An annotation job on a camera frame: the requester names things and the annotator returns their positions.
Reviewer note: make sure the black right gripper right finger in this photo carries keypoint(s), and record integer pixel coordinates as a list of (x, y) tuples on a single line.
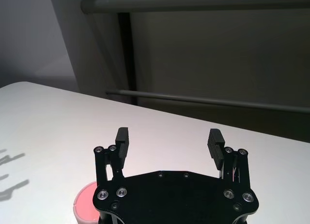
[(215, 149)]

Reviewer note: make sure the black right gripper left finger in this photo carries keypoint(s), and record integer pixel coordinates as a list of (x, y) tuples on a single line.
[(121, 151)]

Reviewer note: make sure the pink plastic cup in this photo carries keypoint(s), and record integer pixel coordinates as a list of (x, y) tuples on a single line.
[(84, 202)]

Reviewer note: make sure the dark low horizontal rail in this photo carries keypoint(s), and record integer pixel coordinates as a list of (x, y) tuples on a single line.
[(206, 100)]

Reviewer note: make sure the dark vertical post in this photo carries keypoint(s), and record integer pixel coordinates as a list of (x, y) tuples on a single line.
[(126, 57)]

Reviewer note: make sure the grey vertical frame column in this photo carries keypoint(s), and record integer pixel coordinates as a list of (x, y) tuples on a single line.
[(92, 45)]

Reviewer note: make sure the grey horizontal rail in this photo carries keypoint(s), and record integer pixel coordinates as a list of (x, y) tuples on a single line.
[(193, 2)]

